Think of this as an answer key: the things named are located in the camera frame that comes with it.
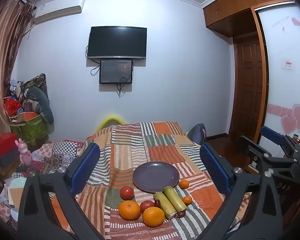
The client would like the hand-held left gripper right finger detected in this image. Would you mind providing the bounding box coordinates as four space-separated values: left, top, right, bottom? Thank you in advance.
199 142 283 240

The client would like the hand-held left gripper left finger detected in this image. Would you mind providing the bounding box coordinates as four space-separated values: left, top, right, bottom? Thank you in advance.
18 142 103 240

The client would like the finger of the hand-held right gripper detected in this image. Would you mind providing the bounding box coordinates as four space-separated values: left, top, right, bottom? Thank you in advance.
237 135 298 173
260 126 300 155

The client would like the yellow-green sugarcane piece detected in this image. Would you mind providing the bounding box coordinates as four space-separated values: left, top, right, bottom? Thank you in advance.
164 186 187 212
154 192 177 220

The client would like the large red tomato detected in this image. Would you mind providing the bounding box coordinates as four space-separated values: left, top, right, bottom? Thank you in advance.
120 186 135 201

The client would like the purple plate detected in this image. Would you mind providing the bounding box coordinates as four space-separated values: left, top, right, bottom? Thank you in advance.
132 162 180 194

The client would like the large orange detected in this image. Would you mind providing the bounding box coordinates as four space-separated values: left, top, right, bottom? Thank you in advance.
118 200 141 221
143 206 165 227

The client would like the small red tomato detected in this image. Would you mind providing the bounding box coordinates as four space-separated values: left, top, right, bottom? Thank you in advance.
140 200 155 214

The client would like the black-white checkered cloth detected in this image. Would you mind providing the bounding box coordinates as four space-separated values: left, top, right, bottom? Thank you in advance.
52 141 84 155

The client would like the floral quilt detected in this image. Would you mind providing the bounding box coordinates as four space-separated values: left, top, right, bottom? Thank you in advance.
31 142 85 177

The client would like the yellow foam arch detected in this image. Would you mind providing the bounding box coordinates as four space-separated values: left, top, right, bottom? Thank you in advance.
97 115 124 132

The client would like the brown wooden door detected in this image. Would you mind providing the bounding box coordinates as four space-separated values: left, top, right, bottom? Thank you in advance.
231 34 265 138

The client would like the striped patchwork blanket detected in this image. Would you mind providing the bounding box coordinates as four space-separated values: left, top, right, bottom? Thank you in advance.
50 121 253 240

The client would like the white heart-print wardrobe door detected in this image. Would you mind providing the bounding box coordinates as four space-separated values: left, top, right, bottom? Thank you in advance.
255 4 300 155

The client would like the pink toy figure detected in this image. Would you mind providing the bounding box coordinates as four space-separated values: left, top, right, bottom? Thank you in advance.
15 138 32 167

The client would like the green storage box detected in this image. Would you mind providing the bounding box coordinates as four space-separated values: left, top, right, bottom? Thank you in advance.
10 114 49 147

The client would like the orange box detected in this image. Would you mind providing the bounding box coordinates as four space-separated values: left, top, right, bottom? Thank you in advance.
17 112 38 122

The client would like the grey plush toy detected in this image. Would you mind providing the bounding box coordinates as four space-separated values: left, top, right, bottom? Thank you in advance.
25 86 55 124

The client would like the red gift box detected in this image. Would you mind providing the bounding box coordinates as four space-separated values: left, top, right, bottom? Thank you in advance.
0 133 19 167

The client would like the red bag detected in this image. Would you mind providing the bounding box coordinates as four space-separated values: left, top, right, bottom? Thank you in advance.
4 97 23 117

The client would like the dark patterned cushion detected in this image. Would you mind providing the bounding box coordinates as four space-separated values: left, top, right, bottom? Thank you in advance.
22 73 49 100

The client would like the striped brown curtain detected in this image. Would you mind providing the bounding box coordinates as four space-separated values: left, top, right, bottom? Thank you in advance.
0 0 37 140

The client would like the wooden overhead cabinet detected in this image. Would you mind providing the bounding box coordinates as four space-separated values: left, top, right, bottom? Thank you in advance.
202 0 294 38

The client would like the white air conditioner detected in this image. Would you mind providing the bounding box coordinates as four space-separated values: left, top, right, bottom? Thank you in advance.
34 0 85 25

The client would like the small black wall monitor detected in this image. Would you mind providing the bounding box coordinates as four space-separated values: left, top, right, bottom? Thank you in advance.
99 59 133 84

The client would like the black wall television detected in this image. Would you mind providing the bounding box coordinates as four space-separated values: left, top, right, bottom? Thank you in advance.
87 26 147 60

